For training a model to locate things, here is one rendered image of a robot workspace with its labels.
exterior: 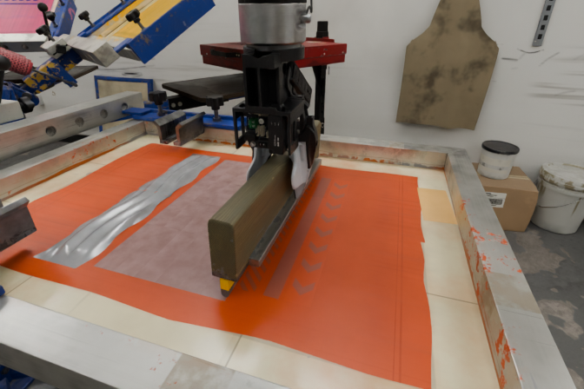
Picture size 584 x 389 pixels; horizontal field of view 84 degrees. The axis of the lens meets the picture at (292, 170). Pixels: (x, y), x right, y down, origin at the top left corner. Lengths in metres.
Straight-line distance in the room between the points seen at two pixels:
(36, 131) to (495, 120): 2.41
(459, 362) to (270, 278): 0.20
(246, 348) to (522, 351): 0.23
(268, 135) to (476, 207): 0.31
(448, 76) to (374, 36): 0.55
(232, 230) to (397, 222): 0.27
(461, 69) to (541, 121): 0.64
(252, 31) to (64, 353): 0.33
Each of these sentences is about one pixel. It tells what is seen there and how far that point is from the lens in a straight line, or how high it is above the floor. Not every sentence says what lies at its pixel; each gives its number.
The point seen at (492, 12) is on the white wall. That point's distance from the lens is 2.44.
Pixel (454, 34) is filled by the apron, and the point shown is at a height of 1.13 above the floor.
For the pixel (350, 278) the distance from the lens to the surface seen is 0.40.
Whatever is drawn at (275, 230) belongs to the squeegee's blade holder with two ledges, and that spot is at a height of 0.99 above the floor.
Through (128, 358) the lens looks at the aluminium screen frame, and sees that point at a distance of 0.32.
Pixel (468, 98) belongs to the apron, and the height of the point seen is 0.74.
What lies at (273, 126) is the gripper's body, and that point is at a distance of 0.37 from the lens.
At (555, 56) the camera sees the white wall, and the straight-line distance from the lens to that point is 2.56.
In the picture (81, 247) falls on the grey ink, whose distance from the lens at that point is 0.51.
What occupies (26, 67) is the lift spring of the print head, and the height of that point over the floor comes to 1.10.
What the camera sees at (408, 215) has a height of 0.95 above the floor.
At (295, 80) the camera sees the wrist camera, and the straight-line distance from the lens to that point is 0.42.
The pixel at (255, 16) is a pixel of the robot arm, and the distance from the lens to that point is 0.37.
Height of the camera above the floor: 1.23
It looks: 26 degrees down
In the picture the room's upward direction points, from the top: straight up
